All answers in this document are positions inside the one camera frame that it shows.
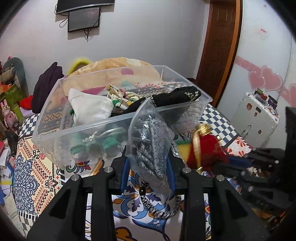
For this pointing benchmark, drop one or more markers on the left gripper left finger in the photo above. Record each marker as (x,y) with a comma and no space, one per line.
(64,217)

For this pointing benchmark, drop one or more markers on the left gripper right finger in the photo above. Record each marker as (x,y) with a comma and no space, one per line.
(230,215)

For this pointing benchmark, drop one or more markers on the white cloth bag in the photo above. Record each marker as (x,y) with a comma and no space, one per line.
(89,108)

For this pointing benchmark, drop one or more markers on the black patterned fabric pouch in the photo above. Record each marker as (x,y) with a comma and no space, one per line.
(177,96)

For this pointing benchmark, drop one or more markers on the yellow floral cloth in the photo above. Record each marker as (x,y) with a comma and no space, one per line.
(120,98)

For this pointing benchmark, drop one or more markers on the patterned bed cover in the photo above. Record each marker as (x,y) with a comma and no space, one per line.
(37,180)

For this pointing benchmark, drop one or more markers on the white stickered suitcase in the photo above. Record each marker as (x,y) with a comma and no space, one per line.
(256,118)

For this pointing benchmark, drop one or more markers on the clear plastic storage bin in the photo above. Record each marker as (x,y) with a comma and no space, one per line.
(55,126)

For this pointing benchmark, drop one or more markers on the pink bunny doll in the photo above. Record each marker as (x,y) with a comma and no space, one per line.
(9,116)

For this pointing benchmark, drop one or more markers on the red cloth item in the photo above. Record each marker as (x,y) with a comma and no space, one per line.
(26,103)

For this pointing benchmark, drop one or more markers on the green cardboard box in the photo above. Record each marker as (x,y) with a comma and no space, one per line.
(13,96)

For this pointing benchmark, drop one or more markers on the dark purple clothing pile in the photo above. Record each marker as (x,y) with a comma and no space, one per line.
(44,85)

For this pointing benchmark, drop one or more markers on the wooden door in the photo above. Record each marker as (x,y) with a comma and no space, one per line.
(220,47)

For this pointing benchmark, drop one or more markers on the beige floral quilt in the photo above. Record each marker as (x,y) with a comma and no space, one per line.
(112,71)

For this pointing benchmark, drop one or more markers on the grey plush toy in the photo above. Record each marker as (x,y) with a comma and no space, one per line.
(13,72)

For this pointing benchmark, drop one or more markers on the yellow ring cushion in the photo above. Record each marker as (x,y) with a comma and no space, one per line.
(78,63)

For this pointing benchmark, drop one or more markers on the small wall monitor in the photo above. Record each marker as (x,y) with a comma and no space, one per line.
(84,19)

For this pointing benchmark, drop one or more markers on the large wall television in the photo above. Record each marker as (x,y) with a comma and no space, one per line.
(69,5)

